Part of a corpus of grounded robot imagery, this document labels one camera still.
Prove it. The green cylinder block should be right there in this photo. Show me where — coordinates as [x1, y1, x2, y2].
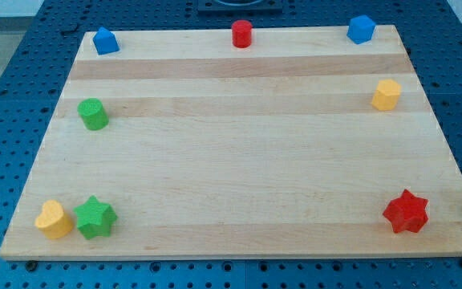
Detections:
[77, 98, 109, 131]

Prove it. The red cylinder block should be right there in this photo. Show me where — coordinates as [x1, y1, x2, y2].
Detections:
[231, 20, 253, 48]

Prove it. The yellow hexagon block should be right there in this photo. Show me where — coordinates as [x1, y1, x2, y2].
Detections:
[371, 79, 402, 111]

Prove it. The blue house-shaped block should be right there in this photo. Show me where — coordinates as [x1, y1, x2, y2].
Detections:
[92, 26, 120, 55]

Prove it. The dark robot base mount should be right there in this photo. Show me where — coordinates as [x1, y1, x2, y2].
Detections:
[197, 0, 283, 14]

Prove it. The green star block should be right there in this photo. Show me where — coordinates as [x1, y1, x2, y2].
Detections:
[74, 195, 118, 240]

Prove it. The wooden board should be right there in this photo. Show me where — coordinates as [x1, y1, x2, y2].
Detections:
[0, 25, 462, 261]

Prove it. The yellow heart block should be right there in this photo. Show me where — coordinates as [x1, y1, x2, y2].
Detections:
[34, 200, 74, 239]

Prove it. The blue hexagon block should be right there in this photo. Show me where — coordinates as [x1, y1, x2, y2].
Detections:
[346, 14, 376, 44]

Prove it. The red star block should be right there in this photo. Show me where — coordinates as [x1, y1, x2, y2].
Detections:
[383, 189, 428, 234]

